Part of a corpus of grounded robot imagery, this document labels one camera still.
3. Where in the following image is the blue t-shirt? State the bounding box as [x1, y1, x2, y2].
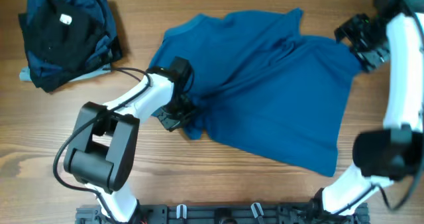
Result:
[150, 9, 361, 177]

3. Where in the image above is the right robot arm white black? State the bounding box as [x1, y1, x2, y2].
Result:
[308, 0, 423, 223]

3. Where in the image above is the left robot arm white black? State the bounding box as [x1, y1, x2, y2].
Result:
[56, 65, 195, 223]

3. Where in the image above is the black folded garment on pile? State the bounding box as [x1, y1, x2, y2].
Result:
[18, 0, 123, 93]

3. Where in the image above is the light grey folded garment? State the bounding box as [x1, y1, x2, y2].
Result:
[19, 64, 112, 82]

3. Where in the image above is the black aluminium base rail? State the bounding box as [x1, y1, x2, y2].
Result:
[75, 201, 370, 224]

